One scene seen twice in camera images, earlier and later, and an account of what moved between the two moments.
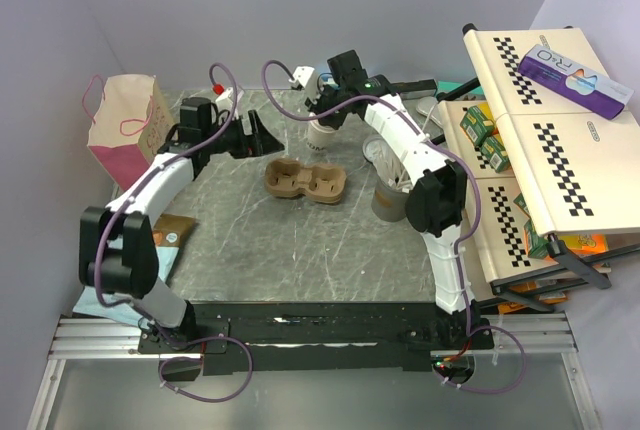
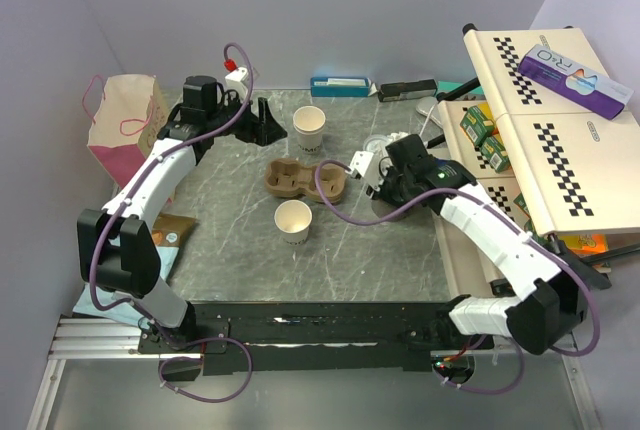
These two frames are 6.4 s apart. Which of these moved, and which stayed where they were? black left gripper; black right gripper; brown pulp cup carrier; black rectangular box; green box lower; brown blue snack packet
Moved: black right gripper; black left gripper
Stayed: black rectangular box; brown pulp cup carrier; brown blue snack packet; green box lower
